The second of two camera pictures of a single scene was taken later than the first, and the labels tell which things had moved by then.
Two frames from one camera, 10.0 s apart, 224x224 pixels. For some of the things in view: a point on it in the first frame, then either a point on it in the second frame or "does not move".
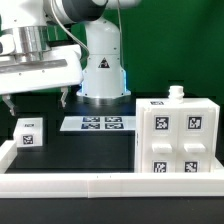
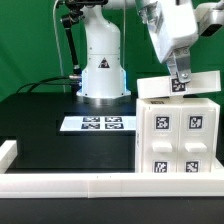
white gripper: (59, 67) → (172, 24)
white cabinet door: (195, 140) does not move
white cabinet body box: (176, 135) does not move
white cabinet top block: (28, 132) → (200, 81)
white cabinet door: (160, 140) does not move
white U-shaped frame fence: (105, 185) does not move
